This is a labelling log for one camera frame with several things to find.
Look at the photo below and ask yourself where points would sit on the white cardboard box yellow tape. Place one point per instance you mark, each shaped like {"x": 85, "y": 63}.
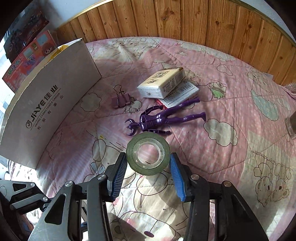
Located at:
{"x": 44, "y": 99}

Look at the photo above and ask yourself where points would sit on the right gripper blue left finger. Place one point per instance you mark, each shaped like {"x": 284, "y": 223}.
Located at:
{"x": 115, "y": 176}

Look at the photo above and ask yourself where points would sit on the wooden wall panelling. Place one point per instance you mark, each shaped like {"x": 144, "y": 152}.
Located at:
{"x": 232, "y": 27}

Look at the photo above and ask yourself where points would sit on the glass tea bottle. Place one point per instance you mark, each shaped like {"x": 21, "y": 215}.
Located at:
{"x": 289, "y": 127}

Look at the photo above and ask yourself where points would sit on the pink bear patterned quilt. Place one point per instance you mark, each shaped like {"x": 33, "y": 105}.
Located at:
{"x": 244, "y": 138}

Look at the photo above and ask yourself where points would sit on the pink binder clip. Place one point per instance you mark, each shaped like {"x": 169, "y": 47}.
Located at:
{"x": 121, "y": 99}

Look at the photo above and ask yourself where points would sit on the purple toy figure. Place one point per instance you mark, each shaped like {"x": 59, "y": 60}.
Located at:
{"x": 155, "y": 117}

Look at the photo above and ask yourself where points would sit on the pink doll toy box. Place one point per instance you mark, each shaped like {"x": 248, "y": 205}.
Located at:
{"x": 28, "y": 59}

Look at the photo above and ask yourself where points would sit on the dark robot toy box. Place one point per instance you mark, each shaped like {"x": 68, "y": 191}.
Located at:
{"x": 23, "y": 30}

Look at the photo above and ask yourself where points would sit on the green tape roll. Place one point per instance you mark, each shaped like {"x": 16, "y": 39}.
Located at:
{"x": 148, "y": 153}

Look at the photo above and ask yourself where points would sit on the cream tissue pack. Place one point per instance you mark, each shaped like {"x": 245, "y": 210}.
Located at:
{"x": 161, "y": 83}

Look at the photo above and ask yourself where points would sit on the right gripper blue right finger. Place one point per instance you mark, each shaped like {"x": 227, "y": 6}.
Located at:
{"x": 181, "y": 177}

